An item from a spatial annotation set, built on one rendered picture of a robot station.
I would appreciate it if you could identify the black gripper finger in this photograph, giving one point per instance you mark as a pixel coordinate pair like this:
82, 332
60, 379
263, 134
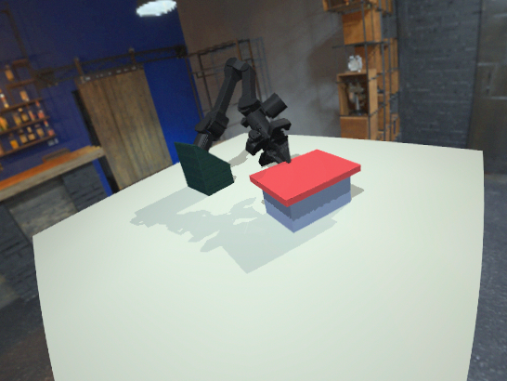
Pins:
275, 156
282, 146

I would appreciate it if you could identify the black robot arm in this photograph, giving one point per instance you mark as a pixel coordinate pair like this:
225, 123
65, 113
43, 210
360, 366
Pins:
249, 106

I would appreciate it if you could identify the red rectangular lid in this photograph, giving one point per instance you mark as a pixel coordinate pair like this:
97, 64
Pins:
305, 175

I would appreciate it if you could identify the blue open box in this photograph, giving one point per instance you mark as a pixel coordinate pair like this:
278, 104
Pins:
310, 209

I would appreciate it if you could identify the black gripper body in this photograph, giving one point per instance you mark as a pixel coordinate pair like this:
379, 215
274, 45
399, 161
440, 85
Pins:
273, 131

